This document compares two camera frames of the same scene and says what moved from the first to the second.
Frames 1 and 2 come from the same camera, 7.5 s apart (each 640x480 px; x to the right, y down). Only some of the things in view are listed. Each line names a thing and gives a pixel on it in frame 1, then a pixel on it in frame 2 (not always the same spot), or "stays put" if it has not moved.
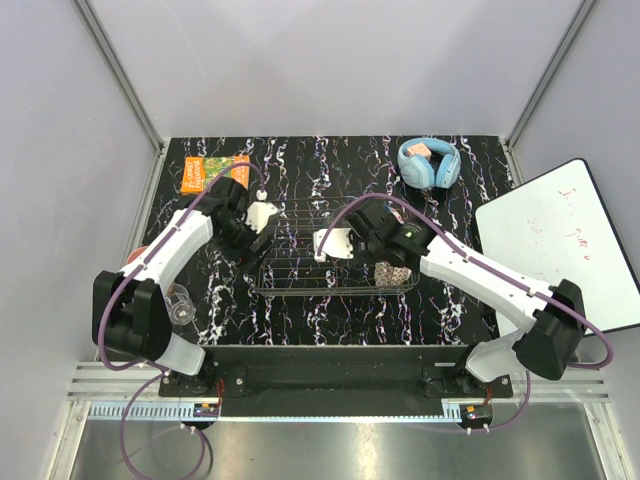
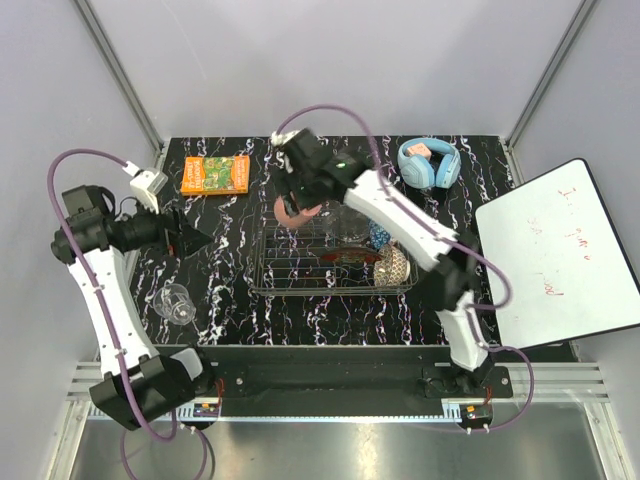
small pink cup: [135, 253] → [288, 220]
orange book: [198, 172] stays put
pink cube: [419, 149] stays put
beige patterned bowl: [386, 274] stays put
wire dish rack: [286, 266] stays put
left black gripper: [233, 252] → [174, 236]
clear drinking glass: [181, 308] stays put
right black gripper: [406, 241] → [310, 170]
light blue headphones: [418, 171] stays put
